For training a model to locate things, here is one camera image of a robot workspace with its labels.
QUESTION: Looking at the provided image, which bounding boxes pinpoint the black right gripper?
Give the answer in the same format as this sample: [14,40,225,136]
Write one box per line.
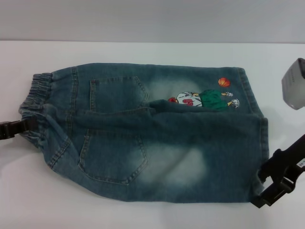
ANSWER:
[250,134,305,208]

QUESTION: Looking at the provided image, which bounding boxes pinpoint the blue denim shorts with cartoon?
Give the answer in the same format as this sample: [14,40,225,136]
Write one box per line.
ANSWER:
[18,62,271,203]

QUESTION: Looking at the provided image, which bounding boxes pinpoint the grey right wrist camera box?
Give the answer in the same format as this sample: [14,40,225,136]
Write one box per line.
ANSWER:
[281,57,305,111]

